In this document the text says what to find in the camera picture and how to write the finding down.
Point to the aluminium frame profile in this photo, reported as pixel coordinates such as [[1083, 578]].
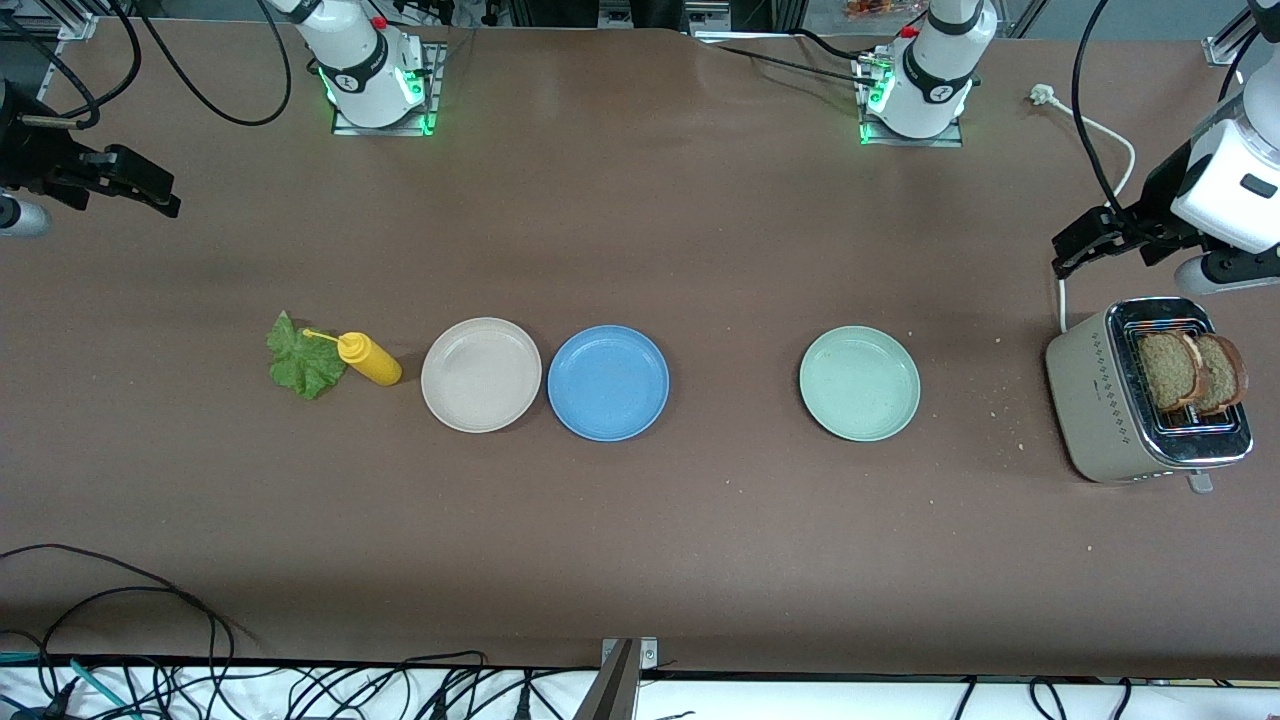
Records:
[[1225, 45], [70, 25]]

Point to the yellow squeeze bottle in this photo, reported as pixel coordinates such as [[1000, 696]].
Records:
[[375, 362]]

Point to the metal table bracket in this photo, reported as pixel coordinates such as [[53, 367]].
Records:
[[615, 690]]

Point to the beige chrome toaster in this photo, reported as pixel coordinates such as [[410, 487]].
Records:
[[1095, 400]]

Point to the beige round plate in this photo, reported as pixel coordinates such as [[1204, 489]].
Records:
[[480, 375]]

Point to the green lettuce leaf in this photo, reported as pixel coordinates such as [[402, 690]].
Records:
[[300, 370]]

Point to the brown bread slice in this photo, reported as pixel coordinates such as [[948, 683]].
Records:
[[1225, 375], [1165, 370]]

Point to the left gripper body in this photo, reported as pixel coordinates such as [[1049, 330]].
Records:
[[1162, 204]]

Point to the blue round plate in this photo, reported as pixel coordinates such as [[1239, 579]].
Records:
[[608, 383]]

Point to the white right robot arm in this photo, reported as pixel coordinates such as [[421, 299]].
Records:
[[360, 60]]

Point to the pale green round plate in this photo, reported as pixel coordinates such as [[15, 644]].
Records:
[[860, 384]]

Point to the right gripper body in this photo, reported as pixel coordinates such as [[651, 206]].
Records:
[[32, 157]]

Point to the orange snack bag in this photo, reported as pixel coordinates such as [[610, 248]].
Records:
[[870, 8]]

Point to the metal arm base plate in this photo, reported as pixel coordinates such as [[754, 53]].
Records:
[[910, 142], [385, 130]]

